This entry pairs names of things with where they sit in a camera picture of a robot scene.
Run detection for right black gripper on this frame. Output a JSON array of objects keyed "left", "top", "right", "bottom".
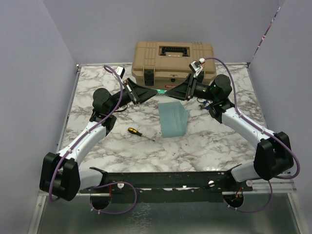
[{"left": 165, "top": 73, "right": 217, "bottom": 102}]

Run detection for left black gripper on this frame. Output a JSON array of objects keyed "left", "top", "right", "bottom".
[{"left": 108, "top": 78, "right": 157, "bottom": 114}]

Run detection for green white glue stick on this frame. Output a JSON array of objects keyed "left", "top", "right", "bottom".
[{"left": 157, "top": 90, "right": 166, "bottom": 95}]

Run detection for teal envelope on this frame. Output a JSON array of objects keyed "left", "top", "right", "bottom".
[{"left": 158, "top": 101, "right": 189, "bottom": 138}]

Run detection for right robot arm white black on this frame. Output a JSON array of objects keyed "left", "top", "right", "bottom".
[{"left": 165, "top": 74, "right": 294, "bottom": 191}]

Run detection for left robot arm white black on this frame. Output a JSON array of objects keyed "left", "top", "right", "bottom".
[{"left": 39, "top": 78, "right": 157, "bottom": 201}]

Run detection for blue black pliers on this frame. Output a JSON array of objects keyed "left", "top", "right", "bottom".
[{"left": 199, "top": 100, "right": 210, "bottom": 110}]

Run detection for tan plastic toolbox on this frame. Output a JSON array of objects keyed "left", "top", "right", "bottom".
[{"left": 131, "top": 41, "right": 214, "bottom": 90}]

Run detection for yellow black screwdriver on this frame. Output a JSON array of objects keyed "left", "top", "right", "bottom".
[{"left": 128, "top": 128, "right": 155, "bottom": 141}]

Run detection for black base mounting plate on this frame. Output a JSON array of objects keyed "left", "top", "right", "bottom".
[{"left": 80, "top": 169, "right": 253, "bottom": 203}]

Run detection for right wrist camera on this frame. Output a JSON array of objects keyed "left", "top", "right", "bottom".
[{"left": 189, "top": 58, "right": 206, "bottom": 74}]

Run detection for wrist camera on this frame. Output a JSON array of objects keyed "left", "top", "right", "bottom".
[
  {"left": 115, "top": 66, "right": 125, "bottom": 78},
  {"left": 189, "top": 58, "right": 206, "bottom": 74}
]

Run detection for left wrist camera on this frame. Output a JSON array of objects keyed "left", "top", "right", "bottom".
[{"left": 115, "top": 66, "right": 125, "bottom": 78}]

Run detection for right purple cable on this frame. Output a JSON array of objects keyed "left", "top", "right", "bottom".
[{"left": 202, "top": 57, "right": 300, "bottom": 213}]

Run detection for purple cable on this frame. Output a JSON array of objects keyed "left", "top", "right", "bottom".
[
  {"left": 202, "top": 57, "right": 300, "bottom": 213},
  {"left": 48, "top": 65, "right": 137, "bottom": 215}
]

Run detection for aluminium frame rail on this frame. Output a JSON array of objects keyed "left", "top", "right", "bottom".
[{"left": 55, "top": 64, "right": 82, "bottom": 153}]

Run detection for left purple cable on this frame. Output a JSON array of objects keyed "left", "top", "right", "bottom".
[{"left": 48, "top": 65, "right": 137, "bottom": 215}]

